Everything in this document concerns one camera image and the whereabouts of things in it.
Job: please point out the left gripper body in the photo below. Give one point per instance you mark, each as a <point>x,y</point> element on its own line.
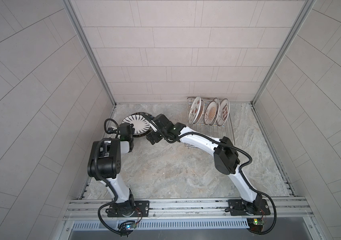
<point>131,130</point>

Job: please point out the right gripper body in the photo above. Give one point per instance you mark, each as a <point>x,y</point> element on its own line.
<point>158,134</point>

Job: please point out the blue striped white plate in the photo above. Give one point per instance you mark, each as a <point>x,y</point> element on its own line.
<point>129,119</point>

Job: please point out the dark rimmed beige plate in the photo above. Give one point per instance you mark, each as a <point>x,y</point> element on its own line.
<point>142,126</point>

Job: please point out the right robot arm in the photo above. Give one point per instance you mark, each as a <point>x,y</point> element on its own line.
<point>228,159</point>

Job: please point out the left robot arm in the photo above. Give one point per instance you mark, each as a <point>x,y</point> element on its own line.
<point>104,165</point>

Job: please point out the watermelon pattern plate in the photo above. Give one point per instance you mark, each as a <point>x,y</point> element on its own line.
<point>195,110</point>

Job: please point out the white red-pattern plate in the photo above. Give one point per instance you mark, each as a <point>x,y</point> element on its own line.
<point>211,112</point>

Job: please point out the red rimmed text plate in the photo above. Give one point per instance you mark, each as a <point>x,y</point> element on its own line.
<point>224,109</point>

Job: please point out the left circuit board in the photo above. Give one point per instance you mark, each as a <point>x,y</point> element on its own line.
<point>127,227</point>

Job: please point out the circuit board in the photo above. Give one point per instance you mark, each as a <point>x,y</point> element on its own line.
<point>127,227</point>
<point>255,225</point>

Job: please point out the right circuit board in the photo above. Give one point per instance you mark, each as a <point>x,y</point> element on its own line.
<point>255,225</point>

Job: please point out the wire dish rack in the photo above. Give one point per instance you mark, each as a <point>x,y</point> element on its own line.
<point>214,130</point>

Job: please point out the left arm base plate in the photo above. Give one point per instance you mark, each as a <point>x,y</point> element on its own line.
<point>128,209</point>

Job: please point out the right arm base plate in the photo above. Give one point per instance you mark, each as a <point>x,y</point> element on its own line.
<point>243,208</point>

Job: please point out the aluminium mounting rail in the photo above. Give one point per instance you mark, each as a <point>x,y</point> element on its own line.
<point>213,208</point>

